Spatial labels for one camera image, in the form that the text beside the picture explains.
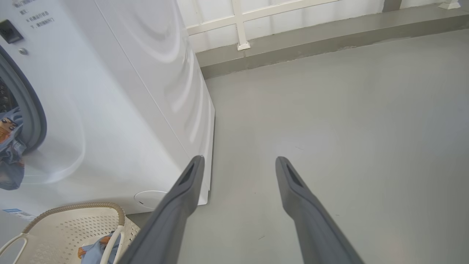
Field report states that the blue white energy label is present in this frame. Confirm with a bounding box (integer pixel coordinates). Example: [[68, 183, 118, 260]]
[[2, 208, 37, 220]]

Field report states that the white metal railing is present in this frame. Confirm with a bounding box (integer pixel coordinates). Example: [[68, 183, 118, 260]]
[[177, 0, 462, 52]]

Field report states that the perforated steel drum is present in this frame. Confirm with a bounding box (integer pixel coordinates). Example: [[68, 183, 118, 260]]
[[0, 77, 15, 114]]

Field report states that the black door latch slot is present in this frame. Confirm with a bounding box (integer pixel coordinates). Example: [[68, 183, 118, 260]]
[[0, 19, 23, 44]]

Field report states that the grey rubber door gasket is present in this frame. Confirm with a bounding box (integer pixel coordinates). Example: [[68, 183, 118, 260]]
[[0, 46, 47, 153]]

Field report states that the blue bear print garment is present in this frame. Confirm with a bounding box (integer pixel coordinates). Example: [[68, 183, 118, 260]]
[[78, 231, 123, 264], [0, 106, 28, 191]]

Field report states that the cream perforated laundry basket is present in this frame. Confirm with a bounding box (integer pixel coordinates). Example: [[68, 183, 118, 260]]
[[0, 202, 141, 264]]

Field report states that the white front-load washing machine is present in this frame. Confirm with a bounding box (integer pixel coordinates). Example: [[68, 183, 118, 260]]
[[0, 0, 215, 220]]

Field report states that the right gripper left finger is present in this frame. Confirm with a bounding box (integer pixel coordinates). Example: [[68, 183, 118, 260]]
[[117, 155, 206, 264]]

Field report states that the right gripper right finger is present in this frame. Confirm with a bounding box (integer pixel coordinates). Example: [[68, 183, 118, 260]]
[[275, 156, 365, 264]]

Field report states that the round white filter cover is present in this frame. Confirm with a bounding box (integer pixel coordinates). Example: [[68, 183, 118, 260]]
[[134, 190, 169, 210]]

